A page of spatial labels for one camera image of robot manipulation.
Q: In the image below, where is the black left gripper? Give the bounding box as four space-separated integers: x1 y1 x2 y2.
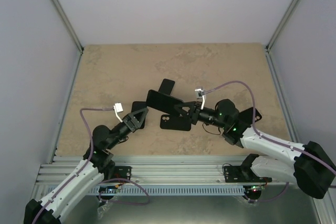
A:
107 108 149 150

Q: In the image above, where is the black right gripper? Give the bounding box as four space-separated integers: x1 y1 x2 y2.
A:
175 101 227 129

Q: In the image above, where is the black phone case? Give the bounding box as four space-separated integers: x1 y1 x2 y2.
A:
238 107 262 125
160 114 191 131

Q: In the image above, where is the white-edged black phone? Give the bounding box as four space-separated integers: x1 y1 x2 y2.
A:
158 78 175 95

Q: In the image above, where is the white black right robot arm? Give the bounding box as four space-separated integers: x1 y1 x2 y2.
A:
174 99 335 199

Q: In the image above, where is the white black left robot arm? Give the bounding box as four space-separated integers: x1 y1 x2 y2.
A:
24 107 149 223

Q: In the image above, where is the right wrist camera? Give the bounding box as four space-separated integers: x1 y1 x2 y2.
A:
195 87 206 110

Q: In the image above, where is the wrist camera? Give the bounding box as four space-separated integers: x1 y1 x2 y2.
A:
113 102 123 122
195 87 206 110

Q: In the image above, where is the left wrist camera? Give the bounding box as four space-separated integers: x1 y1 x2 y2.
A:
113 102 123 122

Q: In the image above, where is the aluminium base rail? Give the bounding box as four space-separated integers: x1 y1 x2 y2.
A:
36 154 326 185

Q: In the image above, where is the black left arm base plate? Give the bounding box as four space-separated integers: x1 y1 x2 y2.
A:
105 166 132 184

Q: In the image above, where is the grey slotted cable duct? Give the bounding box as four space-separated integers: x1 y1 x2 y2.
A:
88 185 245 196

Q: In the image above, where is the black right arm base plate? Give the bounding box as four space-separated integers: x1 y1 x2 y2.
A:
222 163 272 183

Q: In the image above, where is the aluminium side rail right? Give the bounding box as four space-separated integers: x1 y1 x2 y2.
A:
264 46 301 143

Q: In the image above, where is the aluminium frame post left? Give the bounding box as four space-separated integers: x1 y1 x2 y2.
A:
50 0 83 54

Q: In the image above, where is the aluminium frame post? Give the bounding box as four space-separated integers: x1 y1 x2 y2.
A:
265 0 301 53
50 0 83 54

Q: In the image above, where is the aluminium frame post right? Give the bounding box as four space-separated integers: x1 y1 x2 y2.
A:
265 0 301 53

